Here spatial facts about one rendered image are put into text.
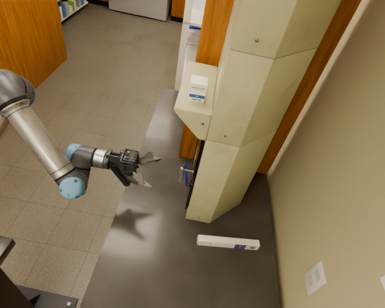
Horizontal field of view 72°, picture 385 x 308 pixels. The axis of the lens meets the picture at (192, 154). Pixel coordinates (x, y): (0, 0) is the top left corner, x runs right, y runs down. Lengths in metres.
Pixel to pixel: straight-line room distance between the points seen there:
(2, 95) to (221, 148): 0.69
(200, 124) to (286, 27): 0.34
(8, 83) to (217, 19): 0.71
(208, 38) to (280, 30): 0.44
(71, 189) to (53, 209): 1.48
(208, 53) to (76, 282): 1.68
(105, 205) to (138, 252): 1.29
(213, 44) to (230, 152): 0.43
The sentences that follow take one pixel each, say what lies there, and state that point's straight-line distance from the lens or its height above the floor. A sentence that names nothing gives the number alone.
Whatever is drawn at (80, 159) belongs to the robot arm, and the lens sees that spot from 1.10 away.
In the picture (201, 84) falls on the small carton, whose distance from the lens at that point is 0.81.
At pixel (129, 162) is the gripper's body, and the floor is 1.22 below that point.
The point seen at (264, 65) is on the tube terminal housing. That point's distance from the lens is 0.72.
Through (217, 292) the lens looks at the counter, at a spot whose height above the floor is 0.94.
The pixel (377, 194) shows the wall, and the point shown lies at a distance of 0.81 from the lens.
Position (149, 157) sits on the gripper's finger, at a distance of 1.11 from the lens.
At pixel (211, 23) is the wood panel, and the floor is 1.64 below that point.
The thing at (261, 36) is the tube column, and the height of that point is 1.76.
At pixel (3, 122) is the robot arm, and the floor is 1.29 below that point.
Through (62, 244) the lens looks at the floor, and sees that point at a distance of 2.26.
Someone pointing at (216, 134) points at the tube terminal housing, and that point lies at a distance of 0.84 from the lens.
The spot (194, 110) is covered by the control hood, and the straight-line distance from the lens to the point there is 0.80.
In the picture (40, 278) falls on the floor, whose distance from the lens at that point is 2.20.
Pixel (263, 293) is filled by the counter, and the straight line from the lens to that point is 1.17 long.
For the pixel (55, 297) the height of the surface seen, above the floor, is 0.01.
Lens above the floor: 1.97
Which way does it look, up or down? 44 degrees down
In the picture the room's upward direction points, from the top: 13 degrees clockwise
